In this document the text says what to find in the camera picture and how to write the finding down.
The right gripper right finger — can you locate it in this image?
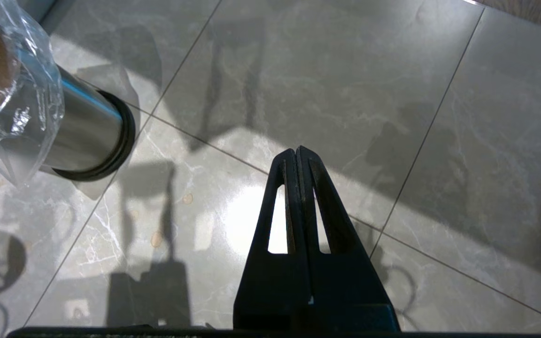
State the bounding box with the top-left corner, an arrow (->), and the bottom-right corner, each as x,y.
296,146 -> 401,332

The stainless steel trash bin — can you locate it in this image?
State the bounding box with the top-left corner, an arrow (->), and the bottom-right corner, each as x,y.
0,21 -> 137,182

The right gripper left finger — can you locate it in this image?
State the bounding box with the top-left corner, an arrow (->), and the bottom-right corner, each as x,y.
233,149 -> 312,330

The clear plastic bin liner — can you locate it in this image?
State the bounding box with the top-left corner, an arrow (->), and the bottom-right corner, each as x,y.
0,0 -> 65,189

